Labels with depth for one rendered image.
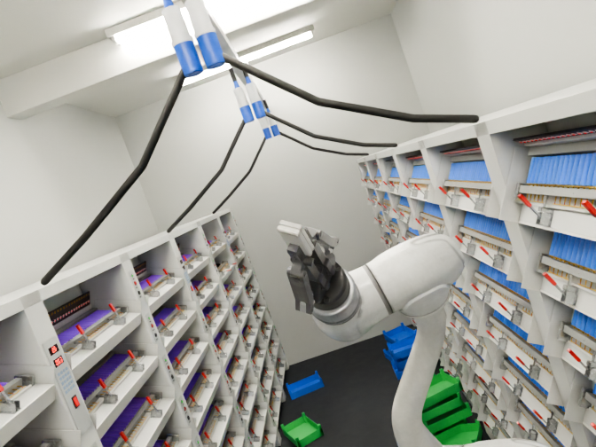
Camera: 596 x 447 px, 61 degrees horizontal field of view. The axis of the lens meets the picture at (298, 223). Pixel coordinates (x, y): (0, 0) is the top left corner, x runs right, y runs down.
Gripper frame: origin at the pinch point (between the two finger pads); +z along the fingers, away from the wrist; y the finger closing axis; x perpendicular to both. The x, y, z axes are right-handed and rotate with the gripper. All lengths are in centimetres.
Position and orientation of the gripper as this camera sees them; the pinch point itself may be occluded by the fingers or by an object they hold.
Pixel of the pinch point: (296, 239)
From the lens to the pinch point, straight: 64.5
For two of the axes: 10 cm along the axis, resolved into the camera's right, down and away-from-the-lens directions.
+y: 3.6, -8.7, 3.3
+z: -2.5, -4.3, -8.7
